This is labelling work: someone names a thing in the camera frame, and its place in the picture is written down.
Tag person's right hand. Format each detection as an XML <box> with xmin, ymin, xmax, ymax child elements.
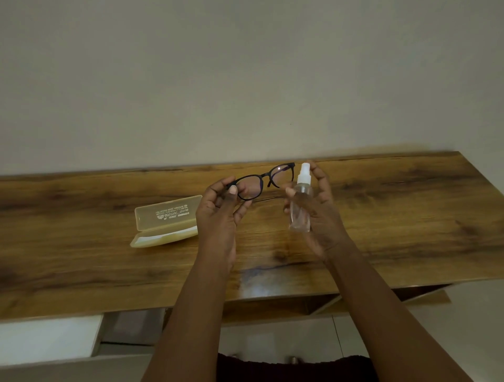
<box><xmin>283</xmin><ymin>160</ymin><xmax>353</xmax><ymax>262</ymax></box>

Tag person's left hand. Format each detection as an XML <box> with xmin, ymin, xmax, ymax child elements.
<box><xmin>195</xmin><ymin>176</ymin><xmax>254</xmax><ymax>272</ymax></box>

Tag clear spray bottle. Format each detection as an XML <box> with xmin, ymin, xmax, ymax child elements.
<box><xmin>288</xmin><ymin>162</ymin><xmax>314</xmax><ymax>233</ymax></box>

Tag black framed eyeglasses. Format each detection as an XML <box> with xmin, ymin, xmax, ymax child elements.
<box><xmin>226</xmin><ymin>162</ymin><xmax>296</xmax><ymax>201</ymax></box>

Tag yellow translucent glasses case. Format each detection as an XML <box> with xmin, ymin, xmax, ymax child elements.
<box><xmin>130</xmin><ymin>195</ymin><xmax>203</xmax><ymax>249</ymax></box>

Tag person's right forearm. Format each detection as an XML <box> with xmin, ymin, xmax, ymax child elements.
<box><xmin>324</xmin><ymin>240</ymin><xmax>473</xmax><ymax>382</ymax></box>

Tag person's left forearm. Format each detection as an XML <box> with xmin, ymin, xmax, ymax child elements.
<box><xmin>141</xmin><ymin>251</ymin><xmax>237</xmax><ymax>382</ymax></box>

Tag wooden under-table shelf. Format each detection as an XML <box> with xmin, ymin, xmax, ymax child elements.
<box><xmin>220</xmin><ymin>283</ymin><xmax>452</xmax><ymax>325</ymax></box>

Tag dark maroon garment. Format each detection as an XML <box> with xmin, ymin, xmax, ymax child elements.
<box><xmin>216</xmin><ymin>353</ymin><xmax>379</xmax><ymax>382</ymax></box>

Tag white cabinet drawer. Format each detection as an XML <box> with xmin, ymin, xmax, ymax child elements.
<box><xmin>0</xmin><ymin>313</ymin><xmax>105</xmax><ymax>367</ymax></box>

